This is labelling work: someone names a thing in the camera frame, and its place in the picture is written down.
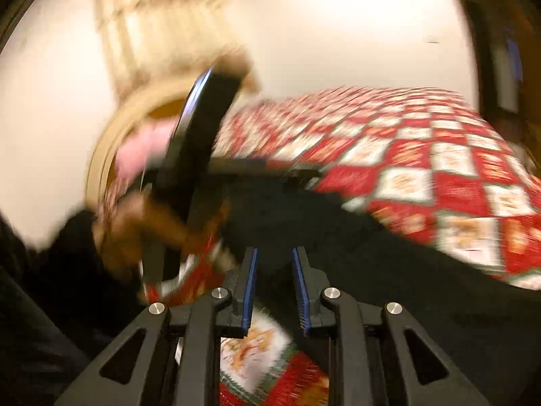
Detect black pants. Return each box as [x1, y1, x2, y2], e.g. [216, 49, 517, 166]
[211, 178, 541, 406]

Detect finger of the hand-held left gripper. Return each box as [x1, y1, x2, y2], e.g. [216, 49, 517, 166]
[209, 158, 322, 189]

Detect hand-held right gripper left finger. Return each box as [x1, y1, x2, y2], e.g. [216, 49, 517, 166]
[55, 247, 259, 406]

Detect red checkered printed bedspread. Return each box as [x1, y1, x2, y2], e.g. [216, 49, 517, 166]
[99, 86, 541, 406]

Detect person's left hand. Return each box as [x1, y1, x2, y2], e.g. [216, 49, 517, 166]
[95, 190, 231, 280]

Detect pink cloth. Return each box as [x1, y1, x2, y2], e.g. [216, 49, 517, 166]
[116, 118, 180, 182]

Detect cream wooden headboard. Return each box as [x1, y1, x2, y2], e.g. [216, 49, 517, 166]
[87, 78, 204, 208]

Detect beige patterned curtain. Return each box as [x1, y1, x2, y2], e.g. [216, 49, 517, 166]
[95, 0, 258, 98]

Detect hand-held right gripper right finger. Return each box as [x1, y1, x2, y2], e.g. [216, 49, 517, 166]
[291, 247, 491, 406]

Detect person's left forearm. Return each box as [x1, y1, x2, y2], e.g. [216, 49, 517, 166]
[0, 209, 140, 347]

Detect wooden door frame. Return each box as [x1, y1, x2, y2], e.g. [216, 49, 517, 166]
[448, 0, 541, 165]

